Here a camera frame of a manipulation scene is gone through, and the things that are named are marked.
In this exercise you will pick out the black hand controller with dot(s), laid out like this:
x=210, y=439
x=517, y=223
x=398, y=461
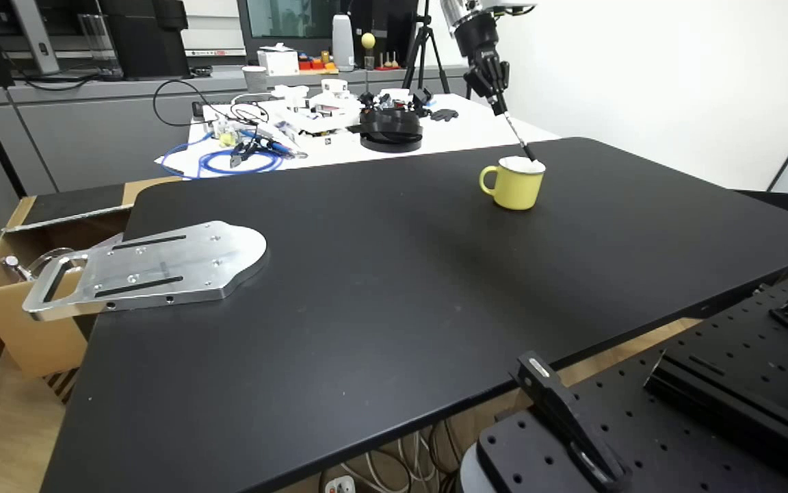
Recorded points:
x=440, y=116

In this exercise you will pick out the small white box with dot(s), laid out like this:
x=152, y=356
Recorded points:
x=277, y=61

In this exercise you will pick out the black camera tripod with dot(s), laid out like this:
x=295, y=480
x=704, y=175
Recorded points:
x=424, y=49

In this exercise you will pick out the glass window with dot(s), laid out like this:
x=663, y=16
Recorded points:
x=284, y=16

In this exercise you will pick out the black mounting bar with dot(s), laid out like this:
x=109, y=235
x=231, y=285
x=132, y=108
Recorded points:
x=738, y=385

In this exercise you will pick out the white power strip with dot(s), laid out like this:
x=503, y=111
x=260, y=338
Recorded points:
x=339, y=482

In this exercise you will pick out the white electronic device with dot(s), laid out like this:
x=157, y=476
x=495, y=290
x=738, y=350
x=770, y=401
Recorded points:
x=325, y=104

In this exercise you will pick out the grey metal stand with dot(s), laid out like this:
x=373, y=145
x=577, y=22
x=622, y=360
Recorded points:
x=34, y=35

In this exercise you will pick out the yellow ball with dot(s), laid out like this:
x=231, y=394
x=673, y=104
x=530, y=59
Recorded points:
x=366, y=41

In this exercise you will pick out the grey cabinet counter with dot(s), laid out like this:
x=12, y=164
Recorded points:
x=74, y=137

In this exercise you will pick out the white table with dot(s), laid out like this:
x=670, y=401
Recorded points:
x=465, y=127

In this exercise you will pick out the white bottle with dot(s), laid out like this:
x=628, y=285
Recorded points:
x=343, y=45

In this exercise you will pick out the silver metal plate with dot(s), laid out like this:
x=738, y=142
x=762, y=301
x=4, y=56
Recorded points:
x=157, y=270

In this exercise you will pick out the black headset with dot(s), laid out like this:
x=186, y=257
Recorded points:
x=391, y=127

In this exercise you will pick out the black table clamp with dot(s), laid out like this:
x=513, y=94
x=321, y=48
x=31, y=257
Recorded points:
x=561, y=411

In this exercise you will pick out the slim pen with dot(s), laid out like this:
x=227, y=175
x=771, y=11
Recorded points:
x=520, y=137

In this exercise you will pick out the large cardboard box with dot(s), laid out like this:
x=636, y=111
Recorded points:
x=34, y=338

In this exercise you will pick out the yellow mug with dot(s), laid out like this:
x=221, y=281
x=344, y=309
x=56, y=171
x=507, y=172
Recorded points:
x=514, y=187

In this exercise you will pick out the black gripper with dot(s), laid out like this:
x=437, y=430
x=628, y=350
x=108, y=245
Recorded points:
x=480, y=41

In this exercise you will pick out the black perforated breadboard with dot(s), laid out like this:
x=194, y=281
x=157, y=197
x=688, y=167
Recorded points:
x=669, y=428

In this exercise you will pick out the black monitor back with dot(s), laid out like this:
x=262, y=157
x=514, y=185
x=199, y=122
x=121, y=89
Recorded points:
x=142, y=35

